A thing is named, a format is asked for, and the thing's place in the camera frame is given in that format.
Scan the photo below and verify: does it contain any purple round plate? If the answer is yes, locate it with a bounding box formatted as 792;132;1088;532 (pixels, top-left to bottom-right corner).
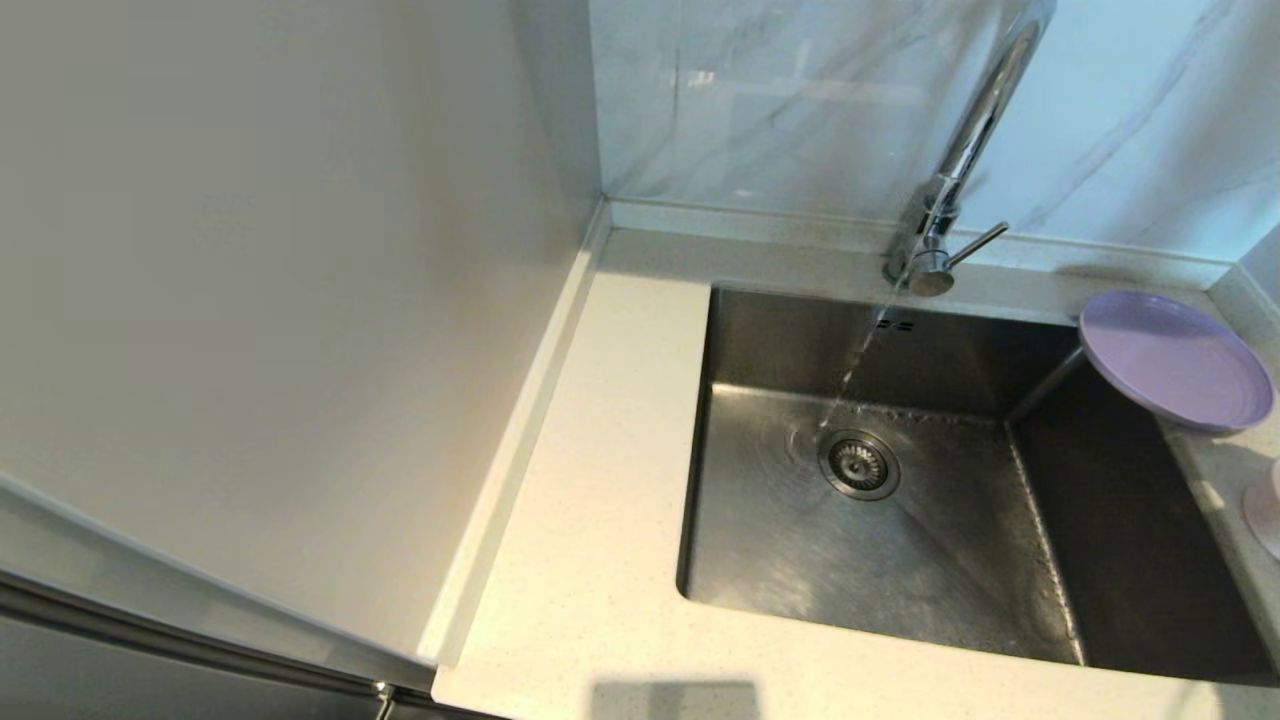
1078;291;1274;433

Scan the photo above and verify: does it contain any chrome kitchen faucet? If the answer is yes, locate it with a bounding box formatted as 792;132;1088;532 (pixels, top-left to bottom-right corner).
883;0;1056;298

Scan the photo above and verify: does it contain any metal sink drain strainer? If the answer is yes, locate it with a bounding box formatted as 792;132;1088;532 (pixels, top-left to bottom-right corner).
818;430;901;502

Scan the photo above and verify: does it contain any stainless steel sink basin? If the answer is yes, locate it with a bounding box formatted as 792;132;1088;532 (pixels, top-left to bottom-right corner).
676;283;1276;686

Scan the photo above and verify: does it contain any stainless steel appliance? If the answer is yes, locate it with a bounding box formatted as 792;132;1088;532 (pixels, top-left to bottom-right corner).
0;475;501;720

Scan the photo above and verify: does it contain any pink cup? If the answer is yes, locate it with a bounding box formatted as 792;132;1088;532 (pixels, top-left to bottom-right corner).
1242;458;1280;561

